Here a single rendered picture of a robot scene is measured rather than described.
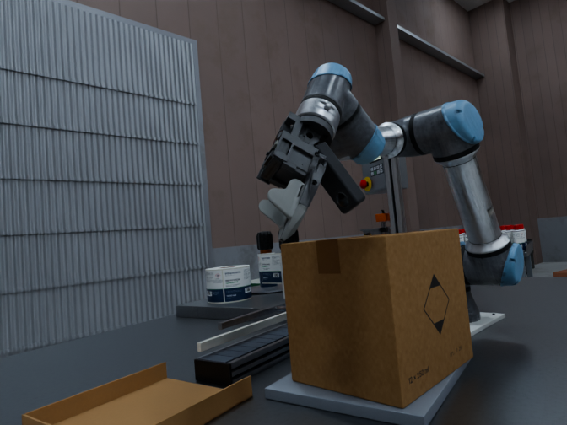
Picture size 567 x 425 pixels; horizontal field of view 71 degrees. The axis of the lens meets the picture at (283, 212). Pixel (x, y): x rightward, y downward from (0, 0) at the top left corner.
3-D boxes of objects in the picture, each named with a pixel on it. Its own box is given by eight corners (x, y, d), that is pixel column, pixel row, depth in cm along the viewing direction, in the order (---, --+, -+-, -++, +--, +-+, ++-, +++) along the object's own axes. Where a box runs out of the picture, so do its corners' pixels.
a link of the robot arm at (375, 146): (348, 147, 87) (318, 110, 82) (393, 133, 79) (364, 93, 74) (337, 174, 84) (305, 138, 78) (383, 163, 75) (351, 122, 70)
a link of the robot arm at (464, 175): (478, 271, 125) (421, 106, 111) (532, 270, 114) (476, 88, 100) (466, 293, 117) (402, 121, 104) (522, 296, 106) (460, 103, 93)
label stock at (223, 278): (261, 296, 183) (258, 264, 184) (230, 303, 167) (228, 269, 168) (229, 295, 195) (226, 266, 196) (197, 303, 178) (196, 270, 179)
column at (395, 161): (403, 307, 153) (385, 135, 157) (415, 308, 150) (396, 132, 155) (399, 309, 149) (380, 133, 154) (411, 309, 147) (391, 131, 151)
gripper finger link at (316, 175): (288, 212, 58) (304, 169, 63) (299, 217, 59) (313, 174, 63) (302, 197, 54) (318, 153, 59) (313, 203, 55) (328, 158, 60)
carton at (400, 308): (374, 343, 100) (363, 235, 102) (474, 357, 83) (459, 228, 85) (291, 381, 79) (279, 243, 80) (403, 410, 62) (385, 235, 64)
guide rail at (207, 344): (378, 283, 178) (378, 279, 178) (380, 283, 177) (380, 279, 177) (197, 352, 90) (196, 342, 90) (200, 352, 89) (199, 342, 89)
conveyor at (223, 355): (418, 279, 224) (418, 271, 224) (434, 279, 219) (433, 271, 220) (199, 376, 89) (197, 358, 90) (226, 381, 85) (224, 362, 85)
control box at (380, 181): (384, 193, 171) (379, 150, 172) (409, 187, 155) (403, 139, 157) (363, 195, 168) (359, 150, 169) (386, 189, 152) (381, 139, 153)
